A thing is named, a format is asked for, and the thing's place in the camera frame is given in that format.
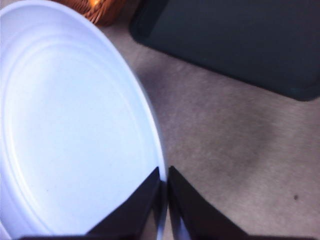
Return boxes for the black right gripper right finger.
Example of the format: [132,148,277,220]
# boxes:
[168,165,251,238]

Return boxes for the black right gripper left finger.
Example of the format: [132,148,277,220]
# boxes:
[86,166,161,238]

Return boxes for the blue round plate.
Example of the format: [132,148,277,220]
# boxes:
[0,0,169,240]

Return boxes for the brown wicker basket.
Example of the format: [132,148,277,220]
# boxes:
[51,0,146,27]

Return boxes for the black rectangular tray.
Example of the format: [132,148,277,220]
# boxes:
[129,0,320,102]

